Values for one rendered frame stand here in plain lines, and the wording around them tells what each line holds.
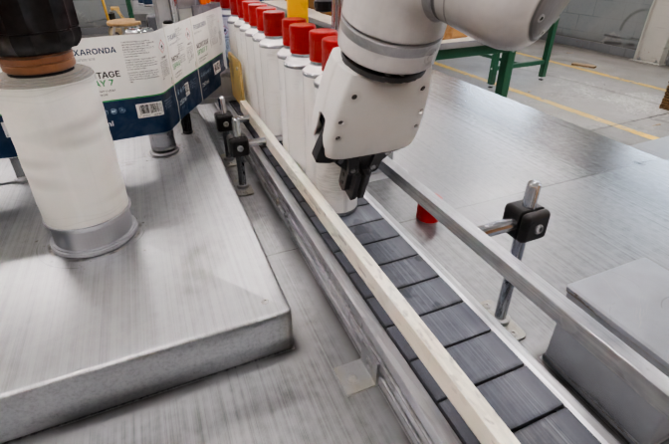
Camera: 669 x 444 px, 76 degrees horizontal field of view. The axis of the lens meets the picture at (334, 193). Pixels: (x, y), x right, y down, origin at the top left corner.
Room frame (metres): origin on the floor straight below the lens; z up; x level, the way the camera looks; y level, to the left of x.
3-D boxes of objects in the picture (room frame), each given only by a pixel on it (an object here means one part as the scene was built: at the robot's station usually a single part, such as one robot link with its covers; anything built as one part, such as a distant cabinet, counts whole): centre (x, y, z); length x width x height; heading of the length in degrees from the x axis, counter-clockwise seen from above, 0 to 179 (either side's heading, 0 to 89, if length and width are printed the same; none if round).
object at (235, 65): (0.85, 0.20, 0.94); 0.10 x 0.01 x 0.09; 23
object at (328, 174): (0.47, 0.00, 0.98); 0.05 x 0.05 x 0.20
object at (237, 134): (0.61, 0.15, 0.89); 0.03 x 0.03 x 0.12; 23
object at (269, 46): (0.69, 0.09, 0.98); 0.05 x 0.05 x 0.20
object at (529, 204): (0.31, -0.15, 0.91); 0.07 x 0.03 x 0.16; 113
